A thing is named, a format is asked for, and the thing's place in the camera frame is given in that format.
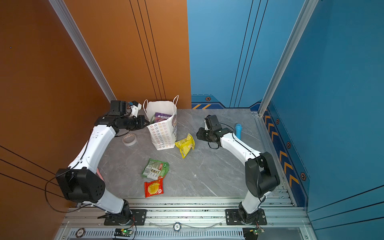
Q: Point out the red yellow snack packet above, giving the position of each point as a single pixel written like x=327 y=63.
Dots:
x=154 y=188

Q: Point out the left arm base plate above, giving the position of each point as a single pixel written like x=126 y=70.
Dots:
x=135 y=217

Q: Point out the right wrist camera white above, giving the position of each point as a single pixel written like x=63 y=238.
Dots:
x=207 y=123

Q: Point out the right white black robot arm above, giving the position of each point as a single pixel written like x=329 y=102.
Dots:
x=261 y=174

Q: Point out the right green circuit board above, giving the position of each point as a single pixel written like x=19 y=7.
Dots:
x=252 y=233

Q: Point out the green circuit board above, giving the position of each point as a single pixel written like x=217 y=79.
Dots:
x=124 y=233
x=252 y=233

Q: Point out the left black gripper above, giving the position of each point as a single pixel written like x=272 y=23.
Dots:
x=140 y=119

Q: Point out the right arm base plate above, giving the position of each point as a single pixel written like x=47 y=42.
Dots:
x=241 y=217

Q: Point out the pink plastic clip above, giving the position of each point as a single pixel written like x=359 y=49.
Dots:
x=99 y=175

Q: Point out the purple Fox's candy bag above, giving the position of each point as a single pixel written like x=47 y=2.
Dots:
x=160 y=117

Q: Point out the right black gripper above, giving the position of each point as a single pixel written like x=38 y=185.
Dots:
x=200 y=133

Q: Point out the round brown badge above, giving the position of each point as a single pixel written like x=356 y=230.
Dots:
x=80 y=233

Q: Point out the right aluminium corner post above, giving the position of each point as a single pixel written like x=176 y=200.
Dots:
x=295 y=36

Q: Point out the left aluminium corner post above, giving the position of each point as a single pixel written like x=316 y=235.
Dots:
x=76 y=36

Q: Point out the aluminium corner post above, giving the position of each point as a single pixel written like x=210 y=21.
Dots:
x=295 y=36
x=76 y=36

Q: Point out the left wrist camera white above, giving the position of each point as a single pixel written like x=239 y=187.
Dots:
x=135 y=108

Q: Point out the white printed paper bag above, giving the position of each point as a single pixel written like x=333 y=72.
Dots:
x=163 y=134

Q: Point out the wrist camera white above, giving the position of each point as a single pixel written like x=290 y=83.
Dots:
x=207 y=123
x=135 y=108

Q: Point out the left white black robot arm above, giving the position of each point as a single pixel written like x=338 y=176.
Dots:
x=80 y=183

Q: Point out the yellow snack bag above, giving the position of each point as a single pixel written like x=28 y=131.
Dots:
x=185 y=145

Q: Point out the left green circuit board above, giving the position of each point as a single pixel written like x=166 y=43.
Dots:
x=124 y=233

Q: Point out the green white snack packet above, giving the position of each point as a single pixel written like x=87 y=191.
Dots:
x=155 y=169

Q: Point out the aluminium frame rail base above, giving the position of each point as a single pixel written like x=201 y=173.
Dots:
x=202 y=218

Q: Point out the blue toy microphone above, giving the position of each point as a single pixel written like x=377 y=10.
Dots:
x=238 y=131

